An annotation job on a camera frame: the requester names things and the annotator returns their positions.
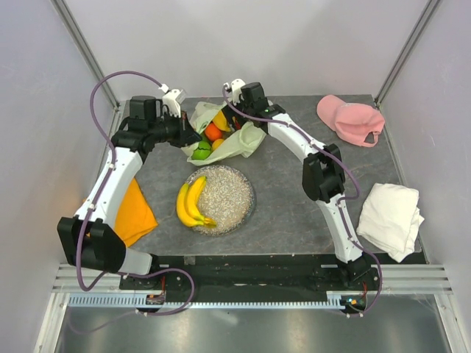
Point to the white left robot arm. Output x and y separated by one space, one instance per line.
88 238

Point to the translucent green plastic bag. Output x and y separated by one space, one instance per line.
241 142

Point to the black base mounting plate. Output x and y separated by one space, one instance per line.
308 272

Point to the speckled glass plate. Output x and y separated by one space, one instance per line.
228 198

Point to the yellow fake bell pepper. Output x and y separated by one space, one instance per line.
221 122

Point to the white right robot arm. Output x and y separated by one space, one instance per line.
323 172

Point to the green fake apple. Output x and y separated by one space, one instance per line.
202 151

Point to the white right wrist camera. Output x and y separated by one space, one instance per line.
233 91

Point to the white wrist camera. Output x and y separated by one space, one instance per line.
233 91
172 99

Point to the orange cloth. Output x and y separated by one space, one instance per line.
135 218

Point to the orange fake orange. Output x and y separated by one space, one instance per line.
212 132

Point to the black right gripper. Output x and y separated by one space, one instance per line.
229 114

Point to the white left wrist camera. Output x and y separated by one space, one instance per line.
172 99

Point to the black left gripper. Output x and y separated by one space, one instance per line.
186 133

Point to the yellow fake lemon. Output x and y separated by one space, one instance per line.
216 144

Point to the grey slotted cable duct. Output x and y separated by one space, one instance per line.
144 301

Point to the pink baseball cap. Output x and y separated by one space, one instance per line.
355 123

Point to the white folded towel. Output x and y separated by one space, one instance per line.
390 219

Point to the yellow fake banana bunch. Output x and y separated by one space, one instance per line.
187 208

